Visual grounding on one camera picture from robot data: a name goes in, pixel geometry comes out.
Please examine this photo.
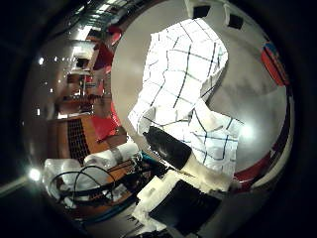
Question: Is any white checked cloth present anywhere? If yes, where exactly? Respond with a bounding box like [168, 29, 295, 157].
[127, 18, 245, 178]

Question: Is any wooden cabinet with black grille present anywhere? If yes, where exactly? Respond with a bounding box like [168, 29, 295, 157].
[48, 114, 112, 161]

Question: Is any red chair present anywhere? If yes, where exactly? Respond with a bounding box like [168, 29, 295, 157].
[92, 42, 115, 71]
[89, 101, 123, 142]

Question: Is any black cable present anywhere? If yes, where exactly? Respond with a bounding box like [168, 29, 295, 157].
[56, 164, 117, 203]

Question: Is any orange spray bottle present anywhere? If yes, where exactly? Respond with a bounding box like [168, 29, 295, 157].
[260, 41, 291, 87]

